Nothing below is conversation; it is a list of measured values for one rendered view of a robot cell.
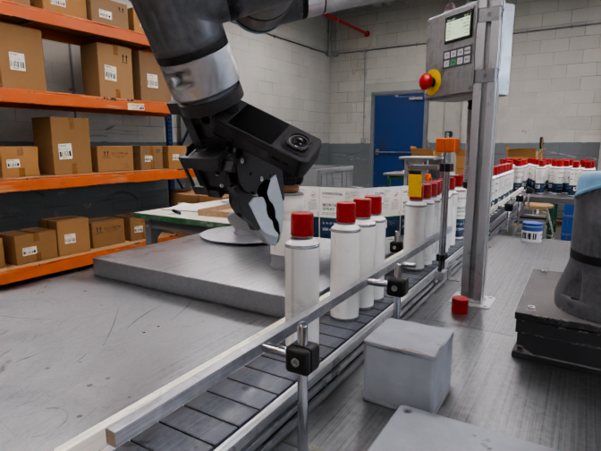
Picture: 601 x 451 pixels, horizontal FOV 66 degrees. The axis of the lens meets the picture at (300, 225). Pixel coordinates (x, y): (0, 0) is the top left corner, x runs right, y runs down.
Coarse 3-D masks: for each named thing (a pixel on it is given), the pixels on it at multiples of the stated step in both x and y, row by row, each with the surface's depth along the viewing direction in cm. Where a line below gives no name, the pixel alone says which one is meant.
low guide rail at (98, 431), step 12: (276, 324) 70; (252, 336) 66; (240, 348) 62; (216, 360) 59; (192, 372) 55; (168, 384) 53; (156, 396) 50; (132, 408) 48; (108, 420) 46; (84, 432) 44; (96, 432) 44; (72, 444) 42; (84, 444) 43; (96, 444) 44
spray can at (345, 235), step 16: (336, 208) 79; (352, 208) 78; (336, 224) 79; (352, 224) 79; (336, 240) 78; (352, 240) 78; (336, 256) 79; (352, 256) 78; (336, 272) 79; (352, 272) 79; (336, 288) 80; (352, 304) 80; (336, 320) 81; (352, 320) 81
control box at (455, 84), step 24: (432, 24) 108; (504, 24) 98; (432, 48) 108; (504, 48) 99; (432, 72) 109; (456, 72) 102; (504, 72) 100; (432, 96) 109; (456, 96) 103; (504, 96) 102
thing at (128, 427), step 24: (432, 240) 110; (384, 264) 87; (360, 288) 76; (312, 312) 62; (264, 336) 54; (240, 360) 49; (192, 384) 43; (144, 408) 39; (168, 408) 41; (120, 432) 37
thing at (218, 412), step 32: (448, 256) 127; (384, 288) 99; (320, 320) 81; (320, 352) 69; (224, 384) 60; (256, 384) 60; (288, 384) 60; (192, 416) 53; (224, 416) 53; (128, 448) 47; (160, 448) 47; (192, 448) 47
